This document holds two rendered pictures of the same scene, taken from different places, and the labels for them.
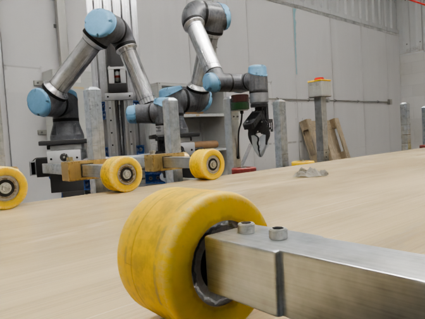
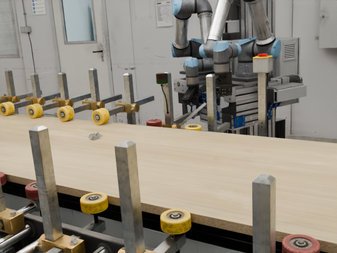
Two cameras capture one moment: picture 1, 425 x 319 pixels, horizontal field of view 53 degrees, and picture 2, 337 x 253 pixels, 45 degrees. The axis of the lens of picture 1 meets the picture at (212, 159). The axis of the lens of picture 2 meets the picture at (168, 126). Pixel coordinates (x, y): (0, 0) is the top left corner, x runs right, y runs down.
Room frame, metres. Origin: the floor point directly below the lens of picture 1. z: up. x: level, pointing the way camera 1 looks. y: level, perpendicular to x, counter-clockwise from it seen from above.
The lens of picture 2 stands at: (0.79, -2.05, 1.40)
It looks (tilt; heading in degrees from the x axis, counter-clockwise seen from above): 14 degrees down; 71
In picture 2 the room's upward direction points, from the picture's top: 4 degrees counter-clockwise
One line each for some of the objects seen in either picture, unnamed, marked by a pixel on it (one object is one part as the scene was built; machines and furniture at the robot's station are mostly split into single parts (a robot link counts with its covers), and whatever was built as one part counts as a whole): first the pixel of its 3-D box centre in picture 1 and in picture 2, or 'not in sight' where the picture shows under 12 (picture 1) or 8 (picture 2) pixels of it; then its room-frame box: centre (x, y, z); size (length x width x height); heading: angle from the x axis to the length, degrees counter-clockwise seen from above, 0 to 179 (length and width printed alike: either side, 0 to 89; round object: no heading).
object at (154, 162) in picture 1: (167, 161); (127, 107); (1.29, 0.14, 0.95); 0.13 x 0.06 x 0.05; 130
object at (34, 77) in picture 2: not in sight; (39, 109); (0.83, 0.70, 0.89); 0.03 x 0.03 x 0.48; 40
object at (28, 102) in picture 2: not in sight; (37, 100); (0.83, 0.75, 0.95); 0.50 x 0.04 x 0.04; 40
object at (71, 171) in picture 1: (89, 169); (93, 105); (1.13, 0.33, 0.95); 0.13 x 0.06 x 0.05; 130
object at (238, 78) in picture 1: (240, 83); (228, 50); (1.79, -0.13, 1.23); 0.11 x 0.11 x 0.08; 32
